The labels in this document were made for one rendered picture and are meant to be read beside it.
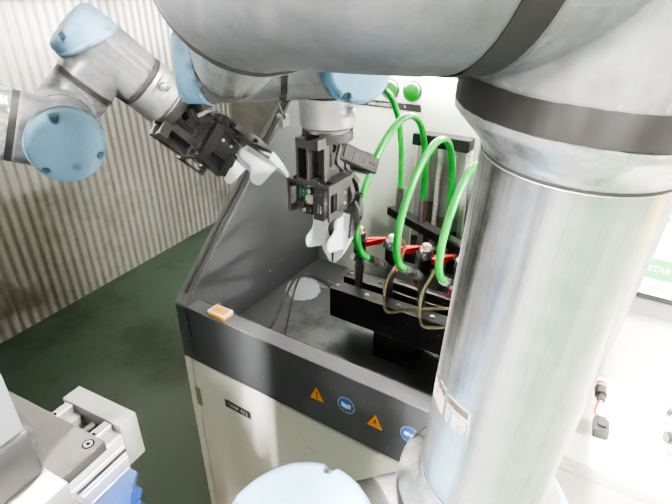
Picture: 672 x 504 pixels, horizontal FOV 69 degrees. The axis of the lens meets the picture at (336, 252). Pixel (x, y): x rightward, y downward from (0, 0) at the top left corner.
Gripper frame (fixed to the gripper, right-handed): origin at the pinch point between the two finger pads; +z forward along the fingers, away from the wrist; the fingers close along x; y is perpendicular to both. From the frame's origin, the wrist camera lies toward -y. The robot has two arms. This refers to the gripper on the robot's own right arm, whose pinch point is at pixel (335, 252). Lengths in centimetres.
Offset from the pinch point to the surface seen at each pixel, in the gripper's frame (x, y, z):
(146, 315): -173, -75, 123
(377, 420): 7.5, -2.9, 35.3
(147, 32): -229, -150, -16
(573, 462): 40.0, -3.2, 25.5
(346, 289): -13.2, -25.2, 24.9
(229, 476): -37, -3, 82
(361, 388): 3.8, -3.0, 29.2
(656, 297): 45, -29, 8
